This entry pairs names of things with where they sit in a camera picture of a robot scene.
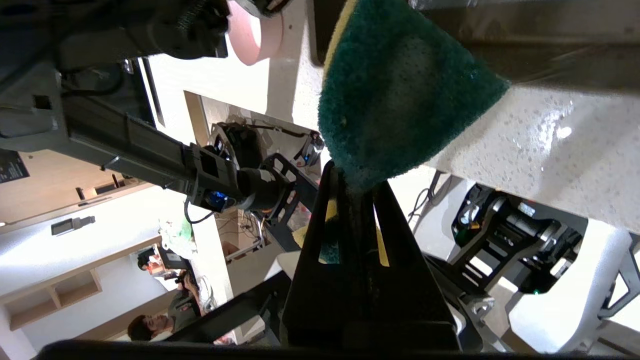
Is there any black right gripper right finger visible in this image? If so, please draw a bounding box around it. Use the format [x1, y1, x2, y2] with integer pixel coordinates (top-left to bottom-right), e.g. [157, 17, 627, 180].
[366, 180, 462, 351]

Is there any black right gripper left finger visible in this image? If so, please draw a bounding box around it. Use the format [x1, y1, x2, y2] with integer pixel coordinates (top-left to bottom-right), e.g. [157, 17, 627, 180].
[280, 160, 372, 349]

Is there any green and yellow sponge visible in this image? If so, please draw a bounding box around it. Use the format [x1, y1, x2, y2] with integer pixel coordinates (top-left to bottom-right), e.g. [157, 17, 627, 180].
[292, 0, 511, 268]

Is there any seated person in background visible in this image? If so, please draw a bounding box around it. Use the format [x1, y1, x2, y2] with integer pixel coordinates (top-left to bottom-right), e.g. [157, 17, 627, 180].
[127, 289, 202, 344]

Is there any pink plastic bowl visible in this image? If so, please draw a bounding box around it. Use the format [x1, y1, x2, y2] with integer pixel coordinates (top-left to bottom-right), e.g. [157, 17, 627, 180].
[227, 0, 285, 67]

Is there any black robot torso frame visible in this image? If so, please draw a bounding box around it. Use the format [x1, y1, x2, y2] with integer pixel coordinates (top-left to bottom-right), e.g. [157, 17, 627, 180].
[259, 152, 327, 254]

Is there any wooden wall shelf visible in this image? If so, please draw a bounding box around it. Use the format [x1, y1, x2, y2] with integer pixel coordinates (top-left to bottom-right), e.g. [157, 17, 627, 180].
[0, 269, 104, 332]

